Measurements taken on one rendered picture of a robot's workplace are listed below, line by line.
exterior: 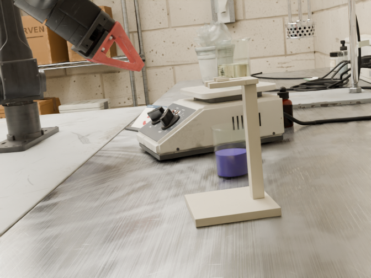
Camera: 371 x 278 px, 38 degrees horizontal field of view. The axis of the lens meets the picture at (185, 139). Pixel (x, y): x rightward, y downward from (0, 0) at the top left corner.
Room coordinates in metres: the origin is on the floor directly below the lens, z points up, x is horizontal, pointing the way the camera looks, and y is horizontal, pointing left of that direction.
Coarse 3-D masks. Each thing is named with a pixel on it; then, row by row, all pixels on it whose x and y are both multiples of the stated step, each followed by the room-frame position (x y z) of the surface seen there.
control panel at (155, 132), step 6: (174, 108) 0.83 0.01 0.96; (180, 108) 0.81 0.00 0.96; (186, 108) 0.79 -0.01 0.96; (174, 114) 0.79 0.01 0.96; (180, 114) 0.78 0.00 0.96; (186, 114) 0.76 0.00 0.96; (180, 120) 0.75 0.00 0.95; (144, 126) 0.84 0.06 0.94; (150, 126) 0.82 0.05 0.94; (156, 126) 0.80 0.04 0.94; (174, 126) 0.74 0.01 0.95; (144, 132) 0.81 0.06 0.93; (150, 132) 0.79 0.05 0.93; (156, 132) 0.77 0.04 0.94; (162, 132) 0.75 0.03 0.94; (156, 138) 0.75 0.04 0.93
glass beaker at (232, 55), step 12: (216, 36) 0.82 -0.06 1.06; (228, 36) 0.83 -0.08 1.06; (216, 48) 0.80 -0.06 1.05; (228, 48) 0.79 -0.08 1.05; (240, 48) 0.79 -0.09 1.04; (216, 60) 0.80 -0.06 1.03; (228, 60) 0.79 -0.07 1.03; (240, 60) 0.79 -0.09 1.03; (228, 72) 0.79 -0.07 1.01; (240, 72) 0.79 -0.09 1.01
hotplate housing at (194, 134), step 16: (240, 96) 0.79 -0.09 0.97; (272, 96) 0.79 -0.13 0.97; (208, 112) 0.75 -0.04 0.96; (224, 112) 0.76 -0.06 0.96; (240, 112) 0.76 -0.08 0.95; (272, 112) 0.78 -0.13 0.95; (176, 128) 0.74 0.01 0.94; (192, 128) 0.74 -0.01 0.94; (208, 128) 0.75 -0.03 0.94; (272, 128) 0.78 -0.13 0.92; (144, 144) 0.80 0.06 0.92; (160, 144) 0.73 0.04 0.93; (176, 144) 0.73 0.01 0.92; (192, 144) 0.74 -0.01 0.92; (208, 144) 0.75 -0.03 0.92; (160, 160) 0.73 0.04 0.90
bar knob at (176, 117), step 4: (168, 108) 0.78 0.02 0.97; (164, 112) 0.77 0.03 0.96; (168, 112) 0.77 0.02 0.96; (164, 116) 0.76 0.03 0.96; (168, 116) 0.77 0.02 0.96; (172, 116) 0.77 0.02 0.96; (176, 116) 0.77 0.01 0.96; (160, 120) 0.76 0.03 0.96; (164, 120) 0.75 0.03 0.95; (168, 120) 0.76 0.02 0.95; (172, 120) 0.76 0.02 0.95; (176, 120) 0.76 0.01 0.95; (164, 124) 0.76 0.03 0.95; (168, 124) 0.76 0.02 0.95; (172, 124) 0.76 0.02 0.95; (164, 128) 0.76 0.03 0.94
